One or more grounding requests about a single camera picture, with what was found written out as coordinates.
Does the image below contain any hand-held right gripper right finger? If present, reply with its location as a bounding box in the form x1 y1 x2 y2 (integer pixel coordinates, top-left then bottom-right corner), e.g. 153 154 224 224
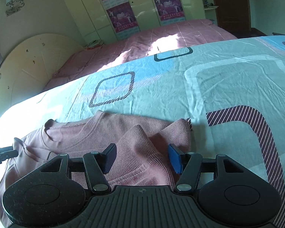
168 144 243 193

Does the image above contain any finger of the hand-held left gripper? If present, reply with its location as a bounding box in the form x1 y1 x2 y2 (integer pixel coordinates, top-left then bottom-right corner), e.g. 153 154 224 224
0 146 18 165

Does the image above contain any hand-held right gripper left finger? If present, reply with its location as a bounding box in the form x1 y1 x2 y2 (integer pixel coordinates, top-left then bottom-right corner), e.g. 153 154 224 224
41 143 117 193

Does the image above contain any pink long-sleeved sweater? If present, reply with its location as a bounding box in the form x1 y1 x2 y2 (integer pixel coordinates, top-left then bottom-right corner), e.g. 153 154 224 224
0 110 193 228

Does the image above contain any blue patterned bedsheet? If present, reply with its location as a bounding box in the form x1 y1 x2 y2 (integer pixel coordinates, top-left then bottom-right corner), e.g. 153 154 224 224
0 36 285 228

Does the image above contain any cream arched headboard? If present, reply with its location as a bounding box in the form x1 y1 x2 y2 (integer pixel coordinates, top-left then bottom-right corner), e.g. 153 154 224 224
0 34 84 107

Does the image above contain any pink checked bedspread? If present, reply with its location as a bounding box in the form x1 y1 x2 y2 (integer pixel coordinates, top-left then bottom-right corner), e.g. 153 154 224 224
44 19 238 92

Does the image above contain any pale green wardrobe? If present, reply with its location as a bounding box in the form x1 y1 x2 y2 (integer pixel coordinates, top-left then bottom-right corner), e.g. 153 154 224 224
56 0 216 46

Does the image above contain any corner shelf unit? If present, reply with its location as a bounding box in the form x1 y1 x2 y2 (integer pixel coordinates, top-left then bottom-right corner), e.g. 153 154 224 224
198 0 219 25

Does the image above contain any dark wooden door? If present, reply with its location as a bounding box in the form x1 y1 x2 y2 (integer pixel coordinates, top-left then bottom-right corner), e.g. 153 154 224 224
210 0 252 38

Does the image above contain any purple wall poster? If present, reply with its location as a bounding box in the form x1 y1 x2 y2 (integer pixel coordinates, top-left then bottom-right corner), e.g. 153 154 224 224
153 0 185 21
106 2 140 33

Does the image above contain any wall lamp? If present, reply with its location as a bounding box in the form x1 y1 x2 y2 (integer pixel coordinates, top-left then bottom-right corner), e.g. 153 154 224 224
5 0 25 17

